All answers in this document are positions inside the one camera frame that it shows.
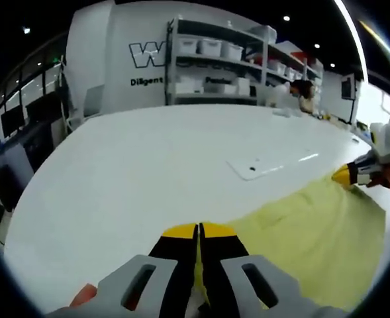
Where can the white storage bin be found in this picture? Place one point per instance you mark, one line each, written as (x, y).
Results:
(233, 51)
(210, 47)
(187, 45)

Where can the black stand with screen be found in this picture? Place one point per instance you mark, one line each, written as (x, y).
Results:
(348, 86)

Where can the person's left hand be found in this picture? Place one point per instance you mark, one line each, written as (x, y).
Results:
(83, 295)

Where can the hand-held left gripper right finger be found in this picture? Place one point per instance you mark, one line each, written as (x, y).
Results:
(221, 265)

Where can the dark workbench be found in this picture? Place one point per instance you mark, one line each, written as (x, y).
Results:
(39, 145)

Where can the white flat box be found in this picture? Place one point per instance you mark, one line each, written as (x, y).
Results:
(189, 86)

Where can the grey metal shelf rack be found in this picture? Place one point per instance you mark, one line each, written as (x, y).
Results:
(214, 60)

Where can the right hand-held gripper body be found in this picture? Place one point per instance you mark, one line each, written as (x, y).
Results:
(385, 142)

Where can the curved ceiling light strip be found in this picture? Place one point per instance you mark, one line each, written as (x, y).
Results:
(352, 30)

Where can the white office chair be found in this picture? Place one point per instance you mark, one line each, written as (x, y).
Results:
(93, 99)

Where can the yellow blue grey garment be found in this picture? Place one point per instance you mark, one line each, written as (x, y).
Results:
(314, 238)

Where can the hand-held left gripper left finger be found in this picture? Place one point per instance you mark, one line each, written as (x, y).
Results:
(178, 265)

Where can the white upright box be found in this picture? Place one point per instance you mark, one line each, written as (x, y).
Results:
(243, 87)

